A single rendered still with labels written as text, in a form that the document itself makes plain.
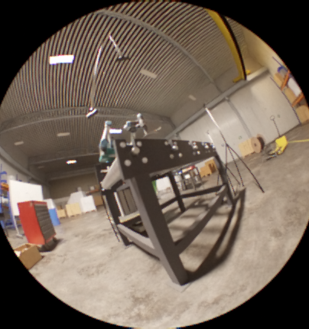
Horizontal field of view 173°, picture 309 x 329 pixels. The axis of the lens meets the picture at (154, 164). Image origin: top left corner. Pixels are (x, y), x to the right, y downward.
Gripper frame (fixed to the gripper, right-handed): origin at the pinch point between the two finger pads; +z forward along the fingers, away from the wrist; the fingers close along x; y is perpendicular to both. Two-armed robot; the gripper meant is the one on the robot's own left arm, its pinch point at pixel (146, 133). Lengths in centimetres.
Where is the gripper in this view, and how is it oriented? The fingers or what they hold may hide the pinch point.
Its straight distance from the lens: 127.4
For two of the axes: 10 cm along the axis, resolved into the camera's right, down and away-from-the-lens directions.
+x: 3.1, 0.8, 9.5
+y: 8.9, -3.7, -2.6
